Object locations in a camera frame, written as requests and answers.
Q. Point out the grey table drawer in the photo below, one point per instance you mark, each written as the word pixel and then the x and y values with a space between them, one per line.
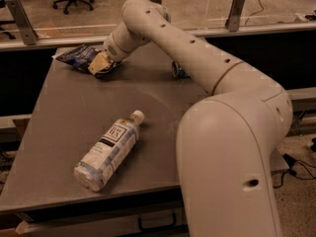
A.
pixel 101 225

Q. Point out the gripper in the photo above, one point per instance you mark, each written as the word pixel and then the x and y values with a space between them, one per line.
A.
pixel 114 52

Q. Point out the white tea bottle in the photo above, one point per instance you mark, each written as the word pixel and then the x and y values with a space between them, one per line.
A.
pixel 95 169

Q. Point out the right metal glass bracket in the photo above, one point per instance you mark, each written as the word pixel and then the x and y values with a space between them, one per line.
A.
pixel 233 21

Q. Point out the black drawer handle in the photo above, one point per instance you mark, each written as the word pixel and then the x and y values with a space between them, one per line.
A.
pixel 156 222

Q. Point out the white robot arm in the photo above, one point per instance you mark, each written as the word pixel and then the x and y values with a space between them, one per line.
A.
pixel 225 141

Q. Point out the left metal glass bracket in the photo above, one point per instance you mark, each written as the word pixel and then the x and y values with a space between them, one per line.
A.
pixel 27 32

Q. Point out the blue chip bag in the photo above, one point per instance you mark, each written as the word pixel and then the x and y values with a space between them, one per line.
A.
pixel 80 58

